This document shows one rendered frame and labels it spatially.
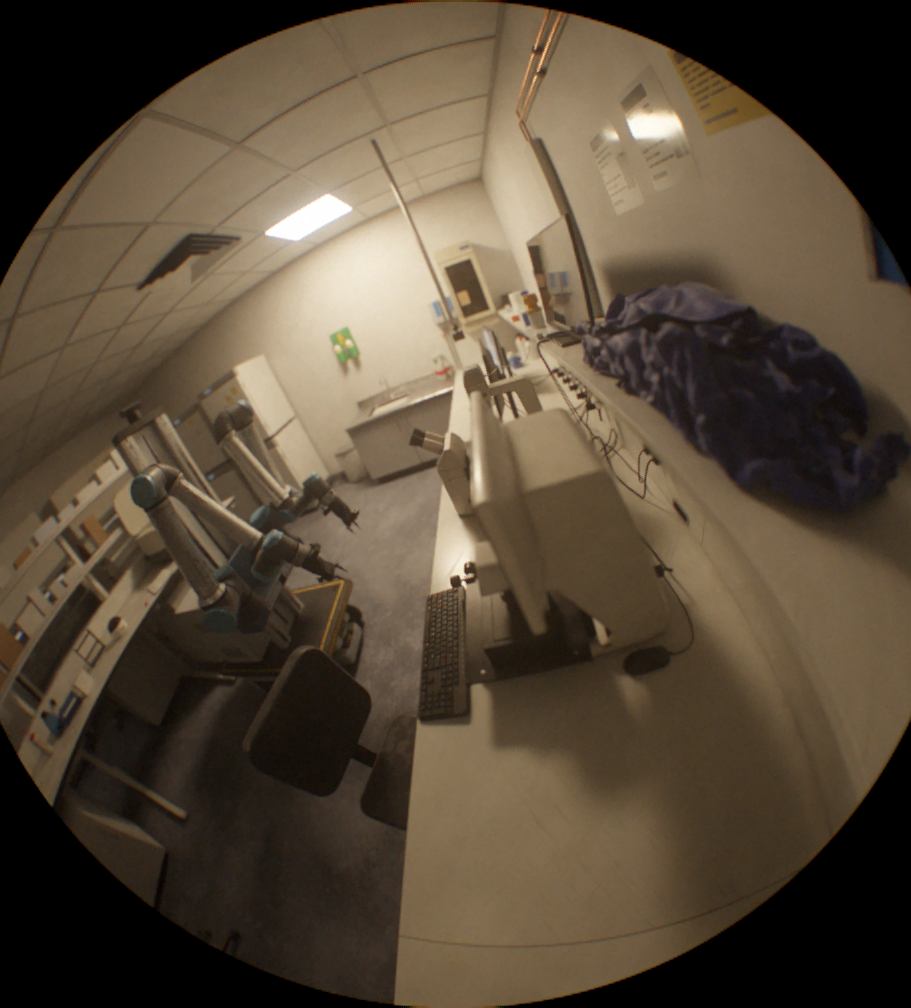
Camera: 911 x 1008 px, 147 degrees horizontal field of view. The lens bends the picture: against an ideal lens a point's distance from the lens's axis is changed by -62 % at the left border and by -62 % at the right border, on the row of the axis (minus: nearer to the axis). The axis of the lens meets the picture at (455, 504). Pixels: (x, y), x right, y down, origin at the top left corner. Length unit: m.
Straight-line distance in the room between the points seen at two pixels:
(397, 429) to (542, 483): 3.13
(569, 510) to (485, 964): 0.90
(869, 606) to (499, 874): 0.74
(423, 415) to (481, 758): 3.10
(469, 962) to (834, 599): 0.84
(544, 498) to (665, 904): 0.80
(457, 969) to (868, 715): 0.79
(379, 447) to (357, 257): 2.08
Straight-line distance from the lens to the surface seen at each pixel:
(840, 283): 0.70
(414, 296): 3.90
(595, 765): 0.82
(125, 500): 3.25
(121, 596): 3.27
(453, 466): 1.33
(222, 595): 1.57
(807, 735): 0.90
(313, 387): 4.38
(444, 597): 1.14
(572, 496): 0.54
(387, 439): 3.66
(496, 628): 0.81
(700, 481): 0.51
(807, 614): 0.39
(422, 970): 0.94
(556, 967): 0.86
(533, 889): 0.83
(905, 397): 0.66
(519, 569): 0.47
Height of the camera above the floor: 1.56
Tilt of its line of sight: 31 degrees down
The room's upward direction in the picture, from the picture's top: 24 degrees counter-clockwise
